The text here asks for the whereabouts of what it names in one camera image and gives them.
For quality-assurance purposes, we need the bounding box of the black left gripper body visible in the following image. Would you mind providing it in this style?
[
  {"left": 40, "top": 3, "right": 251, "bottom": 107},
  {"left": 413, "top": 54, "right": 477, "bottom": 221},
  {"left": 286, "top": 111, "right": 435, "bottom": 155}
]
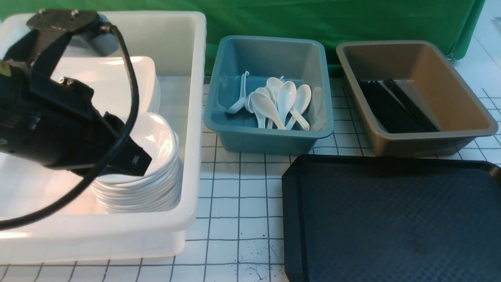
[{"left": 0, "top": 61, "right": 106, "bottom": 170}]

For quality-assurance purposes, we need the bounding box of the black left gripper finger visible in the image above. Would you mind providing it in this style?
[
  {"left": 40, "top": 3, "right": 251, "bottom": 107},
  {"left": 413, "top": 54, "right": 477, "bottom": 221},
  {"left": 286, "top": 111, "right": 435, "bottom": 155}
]
[{"left": 70, "top": 114, "right": 152, "bottom": 177}]

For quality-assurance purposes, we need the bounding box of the white bowl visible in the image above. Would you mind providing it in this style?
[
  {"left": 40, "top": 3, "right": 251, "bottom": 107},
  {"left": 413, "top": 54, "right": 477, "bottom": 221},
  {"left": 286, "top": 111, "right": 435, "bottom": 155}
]
[{"left": 96, "top": 112, "right": 179, "bottom": 184}]

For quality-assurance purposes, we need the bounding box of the white square rice plate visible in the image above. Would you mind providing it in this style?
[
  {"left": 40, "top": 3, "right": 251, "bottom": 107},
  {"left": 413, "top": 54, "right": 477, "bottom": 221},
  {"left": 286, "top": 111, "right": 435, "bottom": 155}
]
[{"left": 51, "top": 56, "right": 157, "bottom": 121}]

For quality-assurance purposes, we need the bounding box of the white soup spoon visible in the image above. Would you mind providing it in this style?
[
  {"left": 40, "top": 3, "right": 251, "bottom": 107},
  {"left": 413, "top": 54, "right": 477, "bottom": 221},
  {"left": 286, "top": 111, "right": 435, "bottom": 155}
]
[{"left": 250, "top": 92, "right": 286, "bottom": 130}]

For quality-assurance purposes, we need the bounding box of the stack of white bowls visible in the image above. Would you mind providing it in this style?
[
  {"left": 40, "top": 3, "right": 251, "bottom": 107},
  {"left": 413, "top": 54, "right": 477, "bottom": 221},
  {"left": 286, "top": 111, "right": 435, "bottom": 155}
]
[{"left": 91, "top": 157, "right": 183, "bottom": 213}]

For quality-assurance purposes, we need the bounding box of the stack of white square plates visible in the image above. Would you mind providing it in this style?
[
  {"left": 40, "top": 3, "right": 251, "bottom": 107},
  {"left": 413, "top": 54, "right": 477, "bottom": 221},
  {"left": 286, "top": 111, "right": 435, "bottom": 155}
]
[{"left": 148, "top": 77, "right": 161, "bottom": 114}]

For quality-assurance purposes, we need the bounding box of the white spoon leaning left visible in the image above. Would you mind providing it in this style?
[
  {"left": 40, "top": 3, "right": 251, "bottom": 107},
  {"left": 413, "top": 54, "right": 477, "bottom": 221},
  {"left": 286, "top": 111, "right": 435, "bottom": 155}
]
[{"left": 226, "top": 71, "right": 249, "bottom": 114}]

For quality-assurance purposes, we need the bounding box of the large white plastic tub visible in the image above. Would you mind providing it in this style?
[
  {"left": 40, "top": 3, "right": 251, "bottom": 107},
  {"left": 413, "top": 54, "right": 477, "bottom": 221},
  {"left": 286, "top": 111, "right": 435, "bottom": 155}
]
[{"left": 1, "top": 11, "right": 207, "bottom": 264}]

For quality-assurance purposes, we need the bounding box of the white spoon centre tall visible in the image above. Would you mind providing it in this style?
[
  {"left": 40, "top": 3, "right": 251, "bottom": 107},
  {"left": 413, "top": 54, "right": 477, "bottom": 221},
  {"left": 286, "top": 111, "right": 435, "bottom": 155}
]
[{"left": 277, "top": 81, "right": 297, "bottom": 125}]

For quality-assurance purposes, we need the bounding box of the white spoon right in bin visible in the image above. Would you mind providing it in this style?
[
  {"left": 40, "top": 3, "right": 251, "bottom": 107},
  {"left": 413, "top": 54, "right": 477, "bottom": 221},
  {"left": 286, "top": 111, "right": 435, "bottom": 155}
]
[{"left": 286, "top": 84, "right": 312, "bottom": 131}]

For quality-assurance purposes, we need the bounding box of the teal plastic bin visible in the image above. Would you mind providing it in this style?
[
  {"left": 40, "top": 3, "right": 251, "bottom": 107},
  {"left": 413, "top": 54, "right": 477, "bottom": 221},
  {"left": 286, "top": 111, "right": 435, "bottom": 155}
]
[{"left": 204, "top": 35, "right": 334, "bottom": 155}]

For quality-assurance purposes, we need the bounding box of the black serving tray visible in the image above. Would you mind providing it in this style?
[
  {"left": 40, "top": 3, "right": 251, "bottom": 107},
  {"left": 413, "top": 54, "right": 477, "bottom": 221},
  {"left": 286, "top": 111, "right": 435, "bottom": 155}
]
[{"left": 281, "top": 155, "right": 501, "bottom": 282}]

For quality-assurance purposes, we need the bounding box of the black chopsticks pile in bin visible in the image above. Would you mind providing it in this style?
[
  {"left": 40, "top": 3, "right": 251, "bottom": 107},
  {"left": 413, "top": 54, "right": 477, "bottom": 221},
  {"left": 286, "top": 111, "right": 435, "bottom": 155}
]
[{"left": 358, "top": 79, "right": 440, "bottom": 134}]

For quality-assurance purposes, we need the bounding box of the brown plastic bin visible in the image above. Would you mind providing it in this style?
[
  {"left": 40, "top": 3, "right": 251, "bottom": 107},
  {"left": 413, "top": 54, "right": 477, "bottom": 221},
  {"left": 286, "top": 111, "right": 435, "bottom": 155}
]
[{"left": 336, "top": 40, "right": 499, "bottom": 157}]

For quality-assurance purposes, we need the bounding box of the green backdrop cloth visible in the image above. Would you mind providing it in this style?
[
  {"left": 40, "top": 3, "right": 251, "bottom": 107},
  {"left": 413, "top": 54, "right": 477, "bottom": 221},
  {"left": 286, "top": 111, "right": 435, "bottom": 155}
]
[{"left": 1, "top": 0, "right": 485, "bottom": 73}]

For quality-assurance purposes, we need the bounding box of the black cable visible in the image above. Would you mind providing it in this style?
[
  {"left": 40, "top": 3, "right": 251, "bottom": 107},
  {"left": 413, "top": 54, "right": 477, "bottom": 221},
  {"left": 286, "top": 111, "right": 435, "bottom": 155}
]
[{"left": 0, "top": 23, "right": 140, "bottom": 231}]

